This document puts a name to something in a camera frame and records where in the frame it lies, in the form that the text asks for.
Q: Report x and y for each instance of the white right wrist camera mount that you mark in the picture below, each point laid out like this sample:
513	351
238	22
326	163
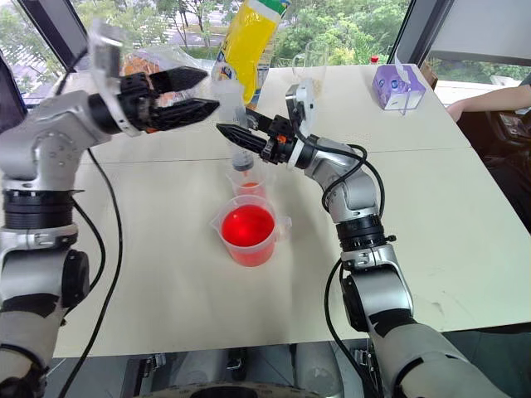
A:
307	108

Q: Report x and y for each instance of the clear glass pitcher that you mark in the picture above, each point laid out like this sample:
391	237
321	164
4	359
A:
317	58

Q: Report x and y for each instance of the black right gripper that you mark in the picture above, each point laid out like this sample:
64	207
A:
278	143

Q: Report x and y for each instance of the purple tissue box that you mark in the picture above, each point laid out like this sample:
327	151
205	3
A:
394	89

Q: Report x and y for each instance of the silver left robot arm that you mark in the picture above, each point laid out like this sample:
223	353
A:
50	137

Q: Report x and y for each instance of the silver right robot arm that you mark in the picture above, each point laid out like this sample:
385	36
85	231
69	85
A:
361	195

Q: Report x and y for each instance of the dark window frame post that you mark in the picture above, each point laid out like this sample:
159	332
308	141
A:
419	25
58	29

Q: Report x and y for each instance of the yellow plastic bag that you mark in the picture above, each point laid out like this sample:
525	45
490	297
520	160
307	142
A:
249	45

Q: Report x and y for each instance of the red bottle cap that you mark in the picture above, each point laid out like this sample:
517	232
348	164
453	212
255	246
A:
375	59

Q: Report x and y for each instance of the small clear measuring cup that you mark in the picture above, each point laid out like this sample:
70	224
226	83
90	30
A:
249	190

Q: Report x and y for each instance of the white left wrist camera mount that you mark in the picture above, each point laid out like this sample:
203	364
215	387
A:
105	54

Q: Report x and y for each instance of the seated person in dark clothes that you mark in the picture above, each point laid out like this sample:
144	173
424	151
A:
510	174

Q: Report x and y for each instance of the person's bare forearm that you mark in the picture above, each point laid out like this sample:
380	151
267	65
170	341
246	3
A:
485	101

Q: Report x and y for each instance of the clear bag of bread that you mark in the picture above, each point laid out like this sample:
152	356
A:
141	62

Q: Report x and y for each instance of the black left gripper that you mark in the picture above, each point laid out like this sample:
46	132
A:
134	103

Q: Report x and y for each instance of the clear plastic bottle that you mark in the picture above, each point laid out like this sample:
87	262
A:
231	110

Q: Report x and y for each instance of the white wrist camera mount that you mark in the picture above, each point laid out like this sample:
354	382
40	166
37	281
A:
307	108
105	54

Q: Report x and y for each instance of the large cup of red liquid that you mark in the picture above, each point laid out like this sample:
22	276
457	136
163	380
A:
249	244

